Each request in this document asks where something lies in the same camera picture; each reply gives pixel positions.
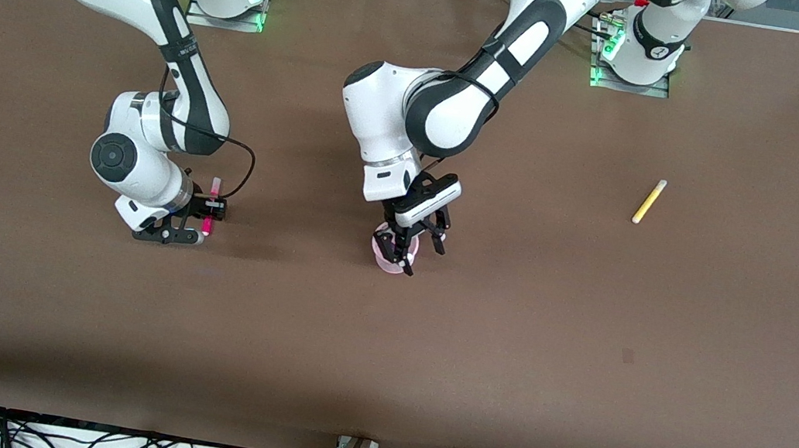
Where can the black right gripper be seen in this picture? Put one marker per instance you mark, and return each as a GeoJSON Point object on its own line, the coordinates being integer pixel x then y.
{"type": "Point", "coordinates": [199, 206]}

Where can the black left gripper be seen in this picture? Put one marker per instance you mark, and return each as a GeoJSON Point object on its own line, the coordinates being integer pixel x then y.
{"type": "Point", "coordinates": [400, 233]}

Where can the pink highlighter pen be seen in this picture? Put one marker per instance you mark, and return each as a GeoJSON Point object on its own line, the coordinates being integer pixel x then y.
{"type": "Point", "coordinates": [216, 187]}

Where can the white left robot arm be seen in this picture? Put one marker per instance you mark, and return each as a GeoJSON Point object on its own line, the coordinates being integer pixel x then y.
{"type": "Point", "coordinates": [454, 114]}

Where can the pink cup pen holder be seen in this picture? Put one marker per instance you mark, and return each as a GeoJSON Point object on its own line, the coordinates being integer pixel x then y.
{"type": "Point", "coordinates": [386, 266]}

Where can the yellow highlighter pen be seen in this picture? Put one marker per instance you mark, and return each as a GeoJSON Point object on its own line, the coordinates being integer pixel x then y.
{"type": "Point", "coordinates": [649, 202]}

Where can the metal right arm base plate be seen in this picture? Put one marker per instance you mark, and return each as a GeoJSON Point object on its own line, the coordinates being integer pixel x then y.
{"type": "Point", "coordinates": [240, 23]}

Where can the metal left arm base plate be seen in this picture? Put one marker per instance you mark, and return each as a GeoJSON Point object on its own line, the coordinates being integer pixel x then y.
{"type": "Point", "coordinates": [607, 84]}

